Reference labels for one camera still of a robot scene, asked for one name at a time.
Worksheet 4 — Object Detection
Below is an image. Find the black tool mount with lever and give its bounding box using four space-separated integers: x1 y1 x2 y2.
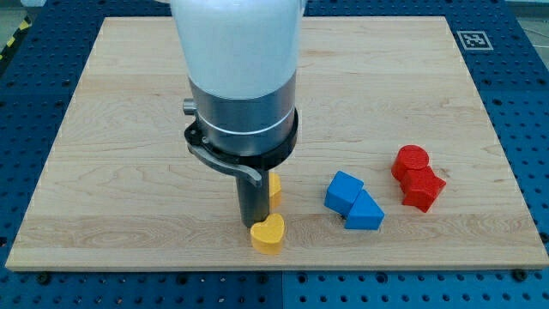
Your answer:
184 110 299 187

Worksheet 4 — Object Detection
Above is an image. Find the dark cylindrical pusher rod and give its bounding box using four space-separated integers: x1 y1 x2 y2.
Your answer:
236 170 270 227

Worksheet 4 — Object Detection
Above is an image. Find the yellow hexagon block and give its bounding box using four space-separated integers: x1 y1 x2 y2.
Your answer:
269 172 282 210

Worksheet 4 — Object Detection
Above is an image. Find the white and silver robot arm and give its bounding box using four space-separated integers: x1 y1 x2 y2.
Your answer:
170 0 305 227

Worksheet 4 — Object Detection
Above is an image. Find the yellow heart block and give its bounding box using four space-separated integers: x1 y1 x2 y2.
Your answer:
250 213 286 255

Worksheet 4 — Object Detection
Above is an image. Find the blue cube block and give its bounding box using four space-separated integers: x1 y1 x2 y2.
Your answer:
324 171 364 216

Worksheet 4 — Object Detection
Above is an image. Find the blue triangle block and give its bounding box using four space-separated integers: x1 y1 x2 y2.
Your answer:
344 190 385 230

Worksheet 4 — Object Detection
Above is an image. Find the light wooden board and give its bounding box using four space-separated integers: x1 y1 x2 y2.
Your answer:
6 16 548 271

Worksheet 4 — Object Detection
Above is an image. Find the red cylinder block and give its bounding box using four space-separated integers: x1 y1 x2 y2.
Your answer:
391 144 430 181

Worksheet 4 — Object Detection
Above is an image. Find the red star block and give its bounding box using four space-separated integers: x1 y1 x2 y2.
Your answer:
400 167 446 213

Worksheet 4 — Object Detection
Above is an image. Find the white fiducial marker tag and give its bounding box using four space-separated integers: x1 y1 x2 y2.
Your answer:
457 30 493 51

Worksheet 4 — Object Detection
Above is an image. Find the yellow black hazard tape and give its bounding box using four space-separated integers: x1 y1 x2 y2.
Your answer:
1 15 33 63

